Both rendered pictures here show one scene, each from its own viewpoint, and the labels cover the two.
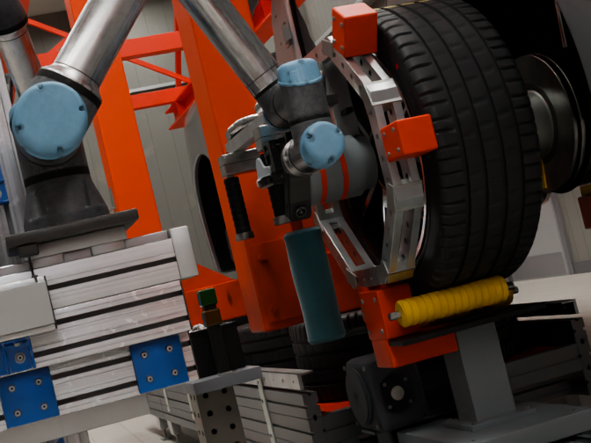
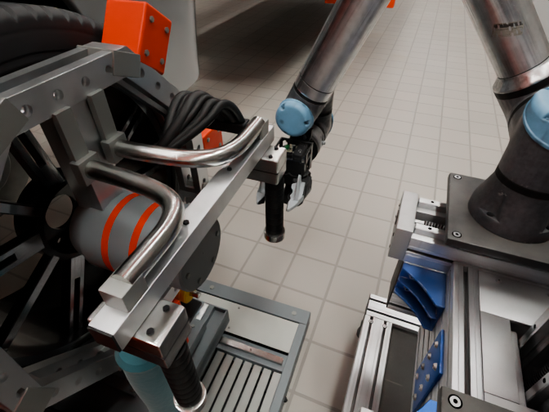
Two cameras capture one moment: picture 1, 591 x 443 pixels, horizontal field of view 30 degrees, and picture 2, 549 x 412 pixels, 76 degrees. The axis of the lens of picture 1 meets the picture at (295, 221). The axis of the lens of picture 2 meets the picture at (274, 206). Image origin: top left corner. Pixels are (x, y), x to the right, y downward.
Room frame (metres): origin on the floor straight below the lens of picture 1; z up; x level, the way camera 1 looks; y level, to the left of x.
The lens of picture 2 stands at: (2.62, 0.33, 1.27)
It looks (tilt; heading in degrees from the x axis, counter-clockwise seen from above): 41 degrees down; 217
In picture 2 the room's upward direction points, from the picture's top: straight up
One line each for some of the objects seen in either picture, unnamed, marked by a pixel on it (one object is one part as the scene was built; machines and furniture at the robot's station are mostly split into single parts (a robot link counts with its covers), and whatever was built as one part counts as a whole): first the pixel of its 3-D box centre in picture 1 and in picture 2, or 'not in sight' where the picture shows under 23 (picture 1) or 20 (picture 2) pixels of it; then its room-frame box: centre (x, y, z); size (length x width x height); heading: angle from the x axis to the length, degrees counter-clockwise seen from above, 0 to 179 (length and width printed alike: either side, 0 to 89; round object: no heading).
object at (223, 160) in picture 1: (239, 162); (141, 324); (2.54, 0.09, 0.93); 0.09 x 0.05 x 0.05; 107
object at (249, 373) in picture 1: (209, 378); not in sight; (2.86, 0.31, 0.44); 0.43 x 0.17 x 0.03; 17
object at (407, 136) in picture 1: (408, 138); (200, 139); (2.14, -0.25, 0.85); 0.09 x 0.08 x 0.07; 17
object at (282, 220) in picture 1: (275, 185); (274, 207); (2.21, 0.02, 0.83); 0.04 x 0.04 x 0.16
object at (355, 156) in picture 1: (323, 171); (148, 237); (2.42, -0.08, 0.85); 0.21 x 0.14 x 0.14; 107
